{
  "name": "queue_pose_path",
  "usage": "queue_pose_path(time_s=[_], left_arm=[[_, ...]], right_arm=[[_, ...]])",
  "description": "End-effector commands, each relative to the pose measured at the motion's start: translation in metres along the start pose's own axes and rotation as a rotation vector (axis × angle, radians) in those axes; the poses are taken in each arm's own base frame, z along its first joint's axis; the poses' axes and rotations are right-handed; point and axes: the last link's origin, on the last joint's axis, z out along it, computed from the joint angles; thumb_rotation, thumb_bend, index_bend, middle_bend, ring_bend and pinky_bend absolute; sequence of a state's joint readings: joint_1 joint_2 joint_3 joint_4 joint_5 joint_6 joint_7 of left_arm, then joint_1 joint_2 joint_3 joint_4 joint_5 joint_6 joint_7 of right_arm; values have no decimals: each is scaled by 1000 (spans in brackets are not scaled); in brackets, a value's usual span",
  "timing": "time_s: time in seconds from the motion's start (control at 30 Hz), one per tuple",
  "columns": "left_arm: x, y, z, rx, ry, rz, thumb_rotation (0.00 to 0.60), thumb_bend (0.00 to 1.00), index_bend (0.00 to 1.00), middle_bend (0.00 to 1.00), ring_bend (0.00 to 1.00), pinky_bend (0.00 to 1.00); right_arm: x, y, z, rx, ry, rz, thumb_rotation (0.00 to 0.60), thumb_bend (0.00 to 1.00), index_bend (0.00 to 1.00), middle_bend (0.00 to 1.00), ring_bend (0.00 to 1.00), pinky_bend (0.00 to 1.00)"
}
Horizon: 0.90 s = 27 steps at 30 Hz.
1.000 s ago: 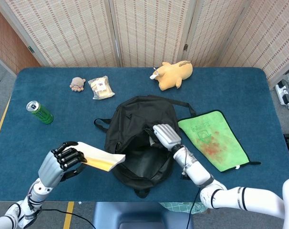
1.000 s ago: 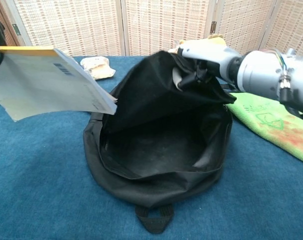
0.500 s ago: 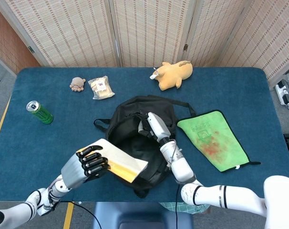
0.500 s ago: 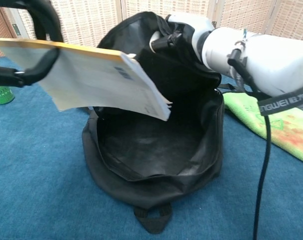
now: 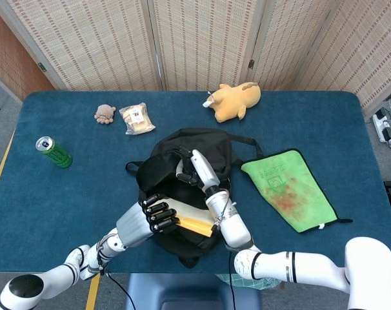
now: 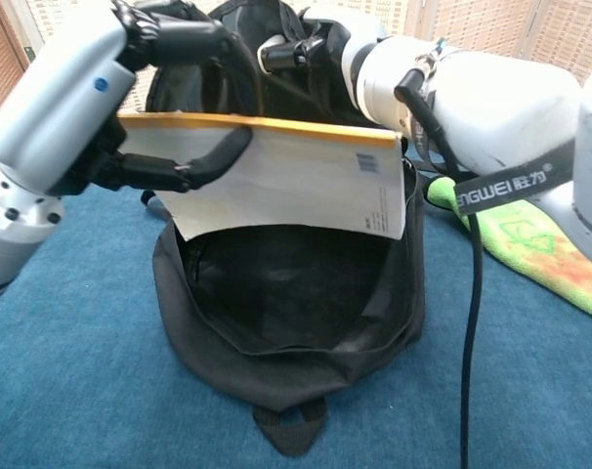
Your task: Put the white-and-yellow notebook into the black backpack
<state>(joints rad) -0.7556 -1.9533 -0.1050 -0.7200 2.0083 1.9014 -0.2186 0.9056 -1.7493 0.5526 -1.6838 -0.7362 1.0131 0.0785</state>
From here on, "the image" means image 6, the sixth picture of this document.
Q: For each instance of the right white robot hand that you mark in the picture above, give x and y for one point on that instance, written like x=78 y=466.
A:
x=345 y=29

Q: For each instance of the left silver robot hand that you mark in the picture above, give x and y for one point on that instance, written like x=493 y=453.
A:
x=56 y=107

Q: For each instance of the white and yellow booklet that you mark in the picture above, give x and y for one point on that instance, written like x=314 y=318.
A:
x=301 y=185

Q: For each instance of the black fabric backpack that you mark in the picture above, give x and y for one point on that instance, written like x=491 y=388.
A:
x=276 y=317

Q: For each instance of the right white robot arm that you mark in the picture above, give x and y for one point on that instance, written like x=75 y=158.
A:
x=496 y=98

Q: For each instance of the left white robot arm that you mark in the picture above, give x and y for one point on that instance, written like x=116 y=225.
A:
x=12 y=234

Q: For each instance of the metal screen hinge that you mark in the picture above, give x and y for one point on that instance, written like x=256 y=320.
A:
x=29 y=54

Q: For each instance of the blue table cover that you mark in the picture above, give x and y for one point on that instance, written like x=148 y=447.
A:
x=81 y=391

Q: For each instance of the green microfiber cloth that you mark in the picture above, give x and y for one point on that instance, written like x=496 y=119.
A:
x=545 y=254

